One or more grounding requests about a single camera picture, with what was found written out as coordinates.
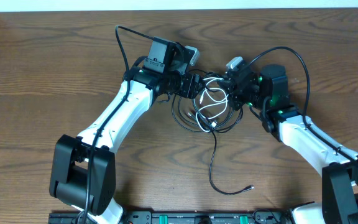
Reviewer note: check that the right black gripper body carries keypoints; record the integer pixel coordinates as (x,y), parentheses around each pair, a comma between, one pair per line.
(250,96)

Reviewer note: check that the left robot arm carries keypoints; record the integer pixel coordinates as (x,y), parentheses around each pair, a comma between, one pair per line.
(84,171)

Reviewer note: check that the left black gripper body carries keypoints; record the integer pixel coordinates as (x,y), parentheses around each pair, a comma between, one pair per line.
(186,84)

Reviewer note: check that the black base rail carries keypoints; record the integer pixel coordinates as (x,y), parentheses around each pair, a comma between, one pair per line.
(261,216)

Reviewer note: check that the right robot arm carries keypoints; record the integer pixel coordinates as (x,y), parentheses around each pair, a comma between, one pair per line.
(337,165)

